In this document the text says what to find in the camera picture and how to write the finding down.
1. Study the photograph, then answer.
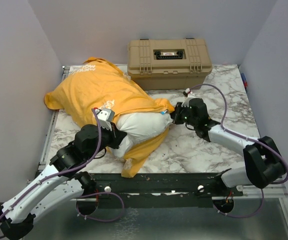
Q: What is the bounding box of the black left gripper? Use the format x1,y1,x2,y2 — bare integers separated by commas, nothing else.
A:
85,121,128,161

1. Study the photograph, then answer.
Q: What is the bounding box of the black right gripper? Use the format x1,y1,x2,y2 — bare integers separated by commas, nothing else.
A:
165,101,198,127

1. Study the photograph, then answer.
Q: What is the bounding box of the white pillow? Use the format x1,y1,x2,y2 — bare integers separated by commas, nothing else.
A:
111,112,173,158

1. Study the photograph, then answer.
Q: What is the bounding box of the orange Mickey Mouse pillowcase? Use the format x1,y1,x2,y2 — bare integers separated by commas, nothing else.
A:
44,57,175,178

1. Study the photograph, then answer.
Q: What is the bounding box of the tan plastic toolbox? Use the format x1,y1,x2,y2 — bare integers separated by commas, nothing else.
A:
127,38,213,90

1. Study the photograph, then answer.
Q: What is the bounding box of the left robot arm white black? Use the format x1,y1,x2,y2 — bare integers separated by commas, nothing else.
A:
0,122,127,240

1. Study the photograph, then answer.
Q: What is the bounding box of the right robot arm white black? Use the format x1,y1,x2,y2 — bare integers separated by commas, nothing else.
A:
171,98,287,196

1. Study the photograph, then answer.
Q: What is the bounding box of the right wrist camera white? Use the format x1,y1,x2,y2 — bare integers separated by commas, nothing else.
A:
183,88,196,100

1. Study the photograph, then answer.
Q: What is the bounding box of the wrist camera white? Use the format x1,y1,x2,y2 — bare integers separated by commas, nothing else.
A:
94,108,115,131
183,88,196,100

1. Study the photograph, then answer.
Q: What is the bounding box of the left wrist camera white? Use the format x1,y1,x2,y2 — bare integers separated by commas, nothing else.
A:
94,108,115,131

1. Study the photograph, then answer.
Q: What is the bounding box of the blue red object at wall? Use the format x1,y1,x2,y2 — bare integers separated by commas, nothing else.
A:
240,73,248,93

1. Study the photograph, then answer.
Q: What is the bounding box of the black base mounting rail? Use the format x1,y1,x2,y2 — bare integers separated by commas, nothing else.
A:
81,173,243,209

